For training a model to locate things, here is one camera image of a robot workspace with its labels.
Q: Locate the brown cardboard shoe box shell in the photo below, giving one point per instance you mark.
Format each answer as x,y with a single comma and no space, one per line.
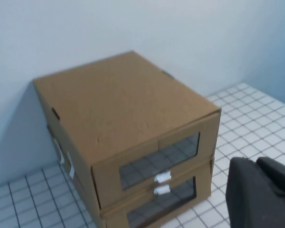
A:
121,99
96,217

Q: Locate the white tape strip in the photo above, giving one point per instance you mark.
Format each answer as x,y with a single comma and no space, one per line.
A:
59,152
70,166

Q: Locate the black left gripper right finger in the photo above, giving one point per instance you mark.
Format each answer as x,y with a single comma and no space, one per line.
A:
278,178

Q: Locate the white black-grid tablecloth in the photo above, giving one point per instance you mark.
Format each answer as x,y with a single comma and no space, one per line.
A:
251,123

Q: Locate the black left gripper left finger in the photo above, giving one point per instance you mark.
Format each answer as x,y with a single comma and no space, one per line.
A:
249,202

